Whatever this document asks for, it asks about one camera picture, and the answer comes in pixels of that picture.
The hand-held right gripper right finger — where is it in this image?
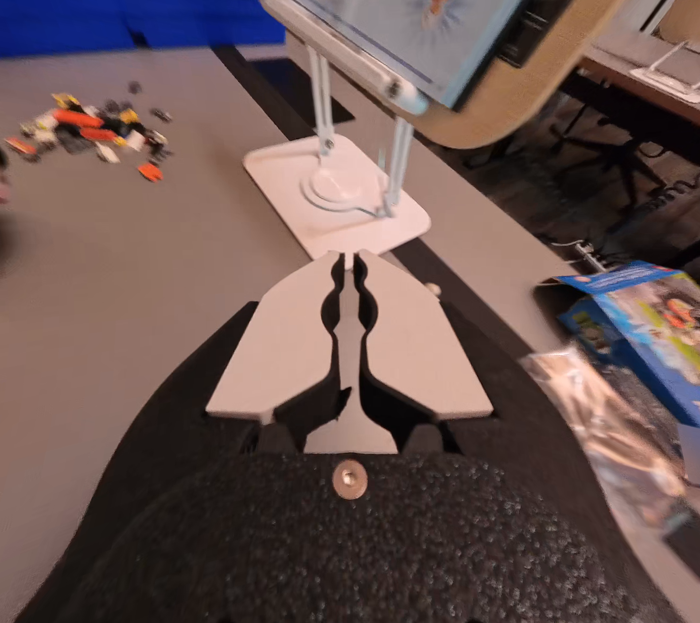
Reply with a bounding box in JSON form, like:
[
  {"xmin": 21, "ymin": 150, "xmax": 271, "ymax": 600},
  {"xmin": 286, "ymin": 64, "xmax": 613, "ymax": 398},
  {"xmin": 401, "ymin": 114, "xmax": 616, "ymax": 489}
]
[{"xmin": 353, "ymin": 249, "xmax": 494, "ymax": 425}]

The black office chair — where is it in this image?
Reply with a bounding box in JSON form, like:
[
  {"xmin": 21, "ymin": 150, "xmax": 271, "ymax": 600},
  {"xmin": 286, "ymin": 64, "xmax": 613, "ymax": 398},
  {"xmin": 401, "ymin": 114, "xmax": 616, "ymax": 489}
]
[{"xmin": 534, "ymin": 87, "xmax": 662, "ymax": 210}]

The blue lego box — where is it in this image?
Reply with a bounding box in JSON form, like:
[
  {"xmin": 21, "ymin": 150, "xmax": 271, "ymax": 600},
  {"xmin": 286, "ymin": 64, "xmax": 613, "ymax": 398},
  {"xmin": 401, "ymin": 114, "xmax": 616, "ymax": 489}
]
[{"xmin": 555, "ymin": 260, "xmax": 700, "ymax": 429}]

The white book stand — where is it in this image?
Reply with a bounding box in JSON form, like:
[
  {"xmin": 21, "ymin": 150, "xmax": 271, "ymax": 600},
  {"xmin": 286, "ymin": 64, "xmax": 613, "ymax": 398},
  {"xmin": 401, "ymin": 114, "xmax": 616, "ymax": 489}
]
[{"xmin": 242, "ymin": 0, "xmax": 700, "ymax": 260}]

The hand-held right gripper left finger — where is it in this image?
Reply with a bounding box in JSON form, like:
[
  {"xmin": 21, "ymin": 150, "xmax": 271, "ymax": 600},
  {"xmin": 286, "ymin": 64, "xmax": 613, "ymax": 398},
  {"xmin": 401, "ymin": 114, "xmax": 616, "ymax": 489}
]
[{"xmin": 206, "ymin": 249, "xmax": 346, "ymax": 425}]

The clear plastic bag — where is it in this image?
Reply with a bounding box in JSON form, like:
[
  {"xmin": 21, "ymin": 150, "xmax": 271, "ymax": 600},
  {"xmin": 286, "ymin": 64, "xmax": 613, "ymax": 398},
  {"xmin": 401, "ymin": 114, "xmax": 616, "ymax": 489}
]
[{"xmin": 519, "ymin": 343, "xmax": 700, "ymax": 538}]

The pile of lego pieces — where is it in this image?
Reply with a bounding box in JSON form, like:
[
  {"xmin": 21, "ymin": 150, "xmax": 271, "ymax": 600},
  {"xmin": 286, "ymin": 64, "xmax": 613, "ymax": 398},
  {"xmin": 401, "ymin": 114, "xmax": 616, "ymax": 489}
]
[{"xmin": 3, "ymin": 82, "xmax": 177, "ymax": 185}]

